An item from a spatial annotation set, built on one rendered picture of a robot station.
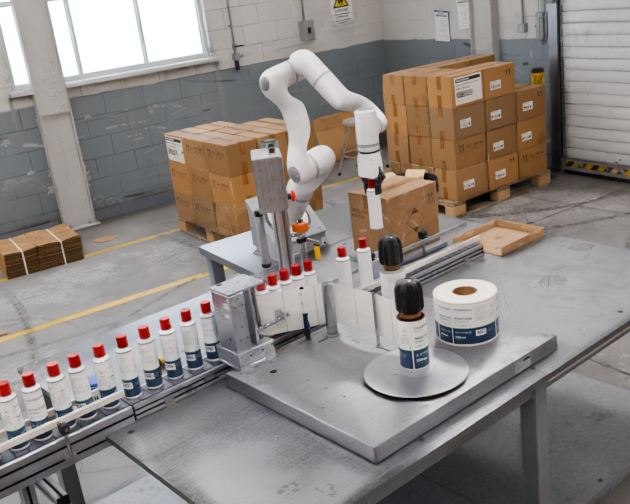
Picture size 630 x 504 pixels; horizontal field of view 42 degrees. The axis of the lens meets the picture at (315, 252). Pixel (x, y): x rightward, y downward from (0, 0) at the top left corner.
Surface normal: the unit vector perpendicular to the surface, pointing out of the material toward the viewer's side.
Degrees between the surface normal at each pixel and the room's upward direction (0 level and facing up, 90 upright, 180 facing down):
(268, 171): 90
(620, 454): 2
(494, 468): 2
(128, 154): 90
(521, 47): 90
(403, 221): 90
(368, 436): 0
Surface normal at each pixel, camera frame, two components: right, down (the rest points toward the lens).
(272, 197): 0.10, 0.31
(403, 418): -0.12, -0.94
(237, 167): 0.54, 0.22
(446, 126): -0.79, 0.29
